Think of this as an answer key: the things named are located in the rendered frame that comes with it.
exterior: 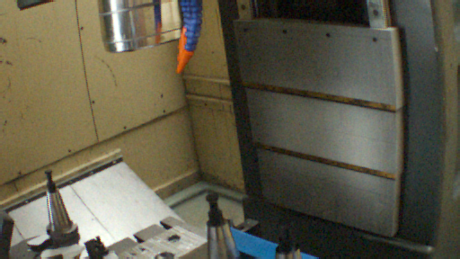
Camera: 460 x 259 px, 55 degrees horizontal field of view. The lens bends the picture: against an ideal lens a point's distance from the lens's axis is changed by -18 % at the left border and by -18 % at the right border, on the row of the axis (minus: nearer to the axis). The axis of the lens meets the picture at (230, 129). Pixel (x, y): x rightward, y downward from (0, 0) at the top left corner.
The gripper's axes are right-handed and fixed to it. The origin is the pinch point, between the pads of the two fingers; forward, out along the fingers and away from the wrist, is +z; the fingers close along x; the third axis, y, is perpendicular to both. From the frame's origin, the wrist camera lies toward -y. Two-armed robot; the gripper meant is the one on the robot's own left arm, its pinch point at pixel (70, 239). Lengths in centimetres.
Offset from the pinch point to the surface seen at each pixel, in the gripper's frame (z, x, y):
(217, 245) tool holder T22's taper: 7.3, 31.6, -8.9
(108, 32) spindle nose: 14.1, 0.4, -32.7
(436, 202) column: 73, 33, 13
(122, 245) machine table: 28, -36, 27
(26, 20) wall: 33, -101, -37
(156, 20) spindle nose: 19.4, 7.3, -33.6
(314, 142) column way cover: 68, -2, 2
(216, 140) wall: 109, -87, 29
